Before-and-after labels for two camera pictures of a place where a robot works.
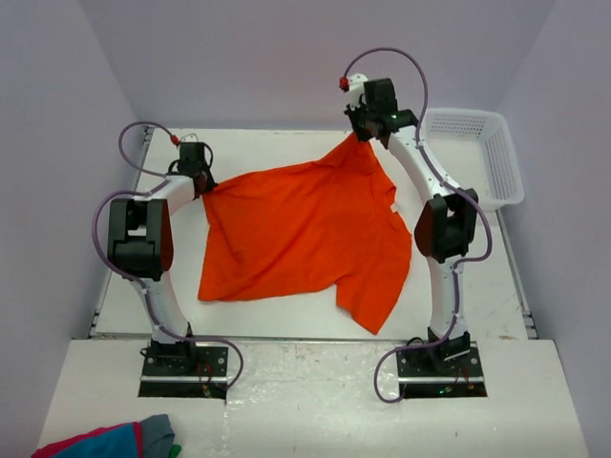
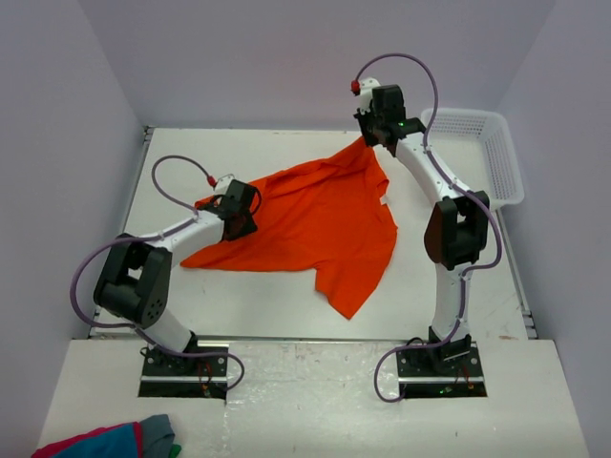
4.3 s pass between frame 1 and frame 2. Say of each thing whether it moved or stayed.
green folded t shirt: stayed
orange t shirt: moved
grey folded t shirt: stayed
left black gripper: moved
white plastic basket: stayed
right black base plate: stayed
